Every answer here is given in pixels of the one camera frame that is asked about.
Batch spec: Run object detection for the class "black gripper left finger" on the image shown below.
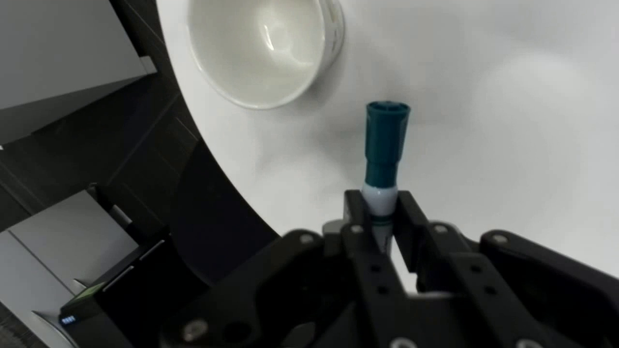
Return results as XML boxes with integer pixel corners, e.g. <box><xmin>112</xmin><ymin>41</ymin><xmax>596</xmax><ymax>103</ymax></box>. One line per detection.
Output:
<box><xmin>161</xmin><ymin>190</ymin><xmax>414</xmax><ymax>348</ymax></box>

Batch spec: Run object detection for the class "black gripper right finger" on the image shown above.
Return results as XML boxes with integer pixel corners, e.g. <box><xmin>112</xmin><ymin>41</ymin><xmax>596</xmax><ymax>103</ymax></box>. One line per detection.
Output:
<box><xmin>393</xmin><ymin>190</ymin><xmax>619</xmax><ymax>348</ymax></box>

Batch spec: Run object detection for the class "green white dry-erase marker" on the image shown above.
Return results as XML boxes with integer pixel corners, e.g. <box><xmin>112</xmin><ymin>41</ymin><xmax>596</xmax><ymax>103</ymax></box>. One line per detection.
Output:
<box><xmin>358</xmin><ymin>99</ymin><xmax>412</xmax><ymax>221</ymax></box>

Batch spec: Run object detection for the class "white mug with floral print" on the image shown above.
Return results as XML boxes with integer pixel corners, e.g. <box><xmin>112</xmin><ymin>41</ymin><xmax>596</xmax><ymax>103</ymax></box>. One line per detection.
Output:
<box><xmin>186</xmin><ymin>0</ymin><xmax>346</xmax><ymax>113</ymax></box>

